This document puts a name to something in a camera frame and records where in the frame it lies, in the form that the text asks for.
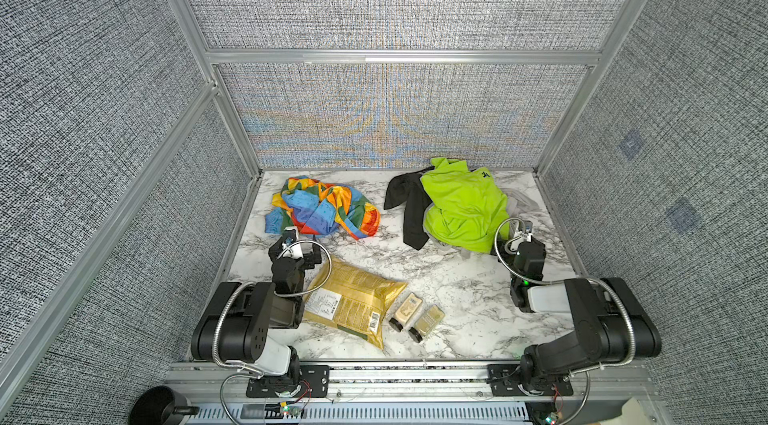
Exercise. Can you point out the black cloth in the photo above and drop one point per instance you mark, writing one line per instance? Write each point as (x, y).
(408, 190)

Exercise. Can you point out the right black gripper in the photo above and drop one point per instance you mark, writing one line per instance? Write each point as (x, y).
(541, 249)

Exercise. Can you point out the neon green shirt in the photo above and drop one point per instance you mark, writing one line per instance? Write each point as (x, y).
(468, 209)

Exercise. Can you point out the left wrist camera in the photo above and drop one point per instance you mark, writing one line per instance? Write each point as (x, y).
(290, 244)

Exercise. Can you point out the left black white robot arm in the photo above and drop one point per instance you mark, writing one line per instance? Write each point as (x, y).
(234, 329)

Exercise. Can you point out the rainbow coloured cloth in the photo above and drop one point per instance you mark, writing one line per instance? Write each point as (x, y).
(316, 208)

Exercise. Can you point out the grey white cloth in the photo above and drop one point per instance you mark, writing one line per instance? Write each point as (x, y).
(521, 205)

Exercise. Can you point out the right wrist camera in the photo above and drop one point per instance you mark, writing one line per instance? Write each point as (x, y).
(522, 234)

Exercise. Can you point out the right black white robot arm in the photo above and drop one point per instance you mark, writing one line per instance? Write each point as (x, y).
(611, 328)

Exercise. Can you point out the small gold packet right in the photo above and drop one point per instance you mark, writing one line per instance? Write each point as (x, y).
(426, 323)

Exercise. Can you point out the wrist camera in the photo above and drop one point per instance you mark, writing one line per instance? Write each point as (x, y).
(522, 234)
(290, 244)

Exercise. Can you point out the small gold packet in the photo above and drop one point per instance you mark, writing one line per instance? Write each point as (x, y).
(426, 323)
(405, 312)

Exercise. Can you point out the white vented cable duct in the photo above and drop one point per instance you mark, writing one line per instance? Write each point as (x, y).
(368, 413)

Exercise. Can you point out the small gold packet left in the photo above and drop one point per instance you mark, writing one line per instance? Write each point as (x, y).
(405, 312)

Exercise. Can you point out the gold snack bag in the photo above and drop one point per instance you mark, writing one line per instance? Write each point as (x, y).
(352, 300)

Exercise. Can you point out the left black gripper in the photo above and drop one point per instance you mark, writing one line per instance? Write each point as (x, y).
(308, 258)

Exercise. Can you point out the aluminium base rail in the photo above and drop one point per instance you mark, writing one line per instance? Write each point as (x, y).
(623, 395)

